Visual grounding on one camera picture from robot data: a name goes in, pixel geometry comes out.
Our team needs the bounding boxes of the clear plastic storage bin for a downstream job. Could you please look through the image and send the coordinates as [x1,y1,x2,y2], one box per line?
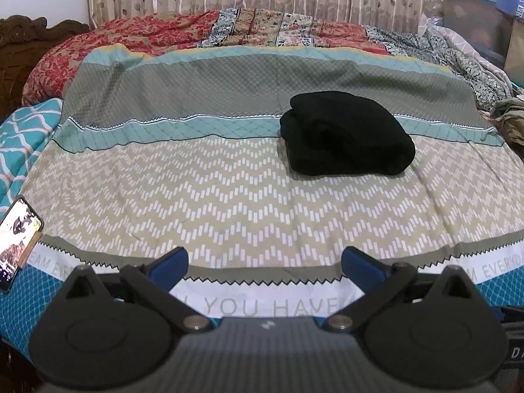
[441,0,513,71]

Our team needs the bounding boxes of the smartphone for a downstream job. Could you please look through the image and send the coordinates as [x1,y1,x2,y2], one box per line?
[0,196,45,294]

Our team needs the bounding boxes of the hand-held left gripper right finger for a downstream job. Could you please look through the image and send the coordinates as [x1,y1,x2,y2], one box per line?
[323,246,484,333]

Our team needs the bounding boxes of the patterned zigzag bed sheet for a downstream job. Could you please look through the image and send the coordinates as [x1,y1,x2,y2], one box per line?
[0,45,524,338]

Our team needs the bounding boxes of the carved wooden headboard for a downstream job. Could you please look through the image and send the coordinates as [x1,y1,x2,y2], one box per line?
[0,15,90,124]

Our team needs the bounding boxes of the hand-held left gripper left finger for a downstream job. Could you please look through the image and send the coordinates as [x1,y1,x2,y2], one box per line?
[61,246,214,333]

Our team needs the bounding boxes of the black pants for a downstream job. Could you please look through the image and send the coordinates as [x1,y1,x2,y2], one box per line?
[279,91,417,178]

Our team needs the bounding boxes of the cardboard box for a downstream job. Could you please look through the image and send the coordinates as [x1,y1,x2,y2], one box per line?
[503,13,524,89]

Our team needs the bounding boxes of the red floral quilt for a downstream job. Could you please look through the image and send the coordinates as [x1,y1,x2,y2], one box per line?
[22,8,513,112]

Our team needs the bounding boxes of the teal lattice print cloth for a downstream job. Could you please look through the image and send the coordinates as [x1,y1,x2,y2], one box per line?
[0,97,65,214]

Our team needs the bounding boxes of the olive crumpled cloth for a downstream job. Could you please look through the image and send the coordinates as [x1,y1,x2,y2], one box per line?
[489,97,524,149]

